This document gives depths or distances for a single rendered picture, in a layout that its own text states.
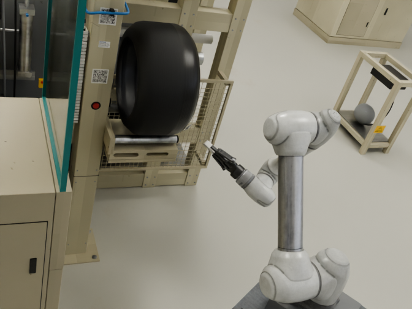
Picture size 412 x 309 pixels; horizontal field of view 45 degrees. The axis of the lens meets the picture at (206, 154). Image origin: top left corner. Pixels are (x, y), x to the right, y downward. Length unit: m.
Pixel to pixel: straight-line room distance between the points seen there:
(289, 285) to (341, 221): 2.09
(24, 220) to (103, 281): 1.40
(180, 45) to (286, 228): 0.96
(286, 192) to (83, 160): 1.13
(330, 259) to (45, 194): 1.14
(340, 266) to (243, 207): 1.74
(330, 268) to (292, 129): 0.58
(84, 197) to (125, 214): 0.67
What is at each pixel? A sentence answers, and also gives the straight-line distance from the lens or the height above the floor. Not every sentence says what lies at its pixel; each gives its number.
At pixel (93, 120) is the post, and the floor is 0.97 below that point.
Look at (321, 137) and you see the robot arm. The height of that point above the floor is 1.39.
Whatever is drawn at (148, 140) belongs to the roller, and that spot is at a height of 0.91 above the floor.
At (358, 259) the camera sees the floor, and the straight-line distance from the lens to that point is 3.80.
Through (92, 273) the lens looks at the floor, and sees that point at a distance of 3.05.
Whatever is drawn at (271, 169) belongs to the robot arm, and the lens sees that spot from 2.51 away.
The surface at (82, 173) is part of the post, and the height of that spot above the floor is 0.64.
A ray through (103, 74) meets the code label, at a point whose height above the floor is 1.23.
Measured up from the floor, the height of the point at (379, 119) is 0.41.
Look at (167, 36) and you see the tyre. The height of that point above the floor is 1.44.
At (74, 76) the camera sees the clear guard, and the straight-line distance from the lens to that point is 1.37.
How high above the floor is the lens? 2.35
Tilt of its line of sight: 35 degrees down
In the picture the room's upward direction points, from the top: 17 degrees clockwise
